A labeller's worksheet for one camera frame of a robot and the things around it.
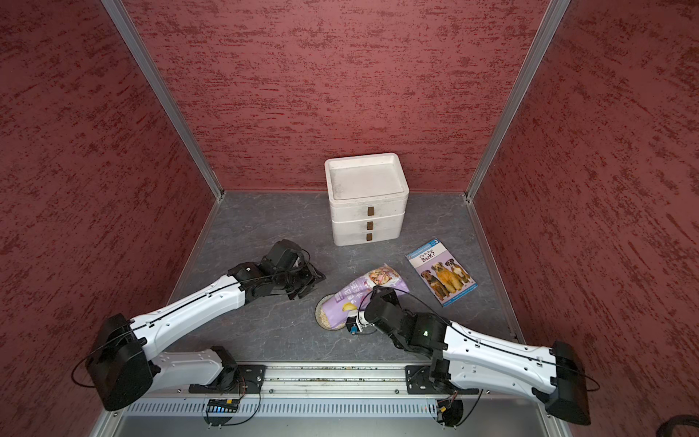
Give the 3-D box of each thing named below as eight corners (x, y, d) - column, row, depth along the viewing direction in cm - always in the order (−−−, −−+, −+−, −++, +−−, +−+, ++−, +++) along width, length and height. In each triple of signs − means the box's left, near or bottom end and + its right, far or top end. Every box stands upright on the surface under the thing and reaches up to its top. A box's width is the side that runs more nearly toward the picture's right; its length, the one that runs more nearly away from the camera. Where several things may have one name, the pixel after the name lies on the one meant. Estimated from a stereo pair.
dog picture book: (443, 307, 90) (444, 304, 88) (405, 255, 103) (405, 252, 101) (476, 287, 94) (478, 285, 93) (435, 240, 107) (436, 237, 106)
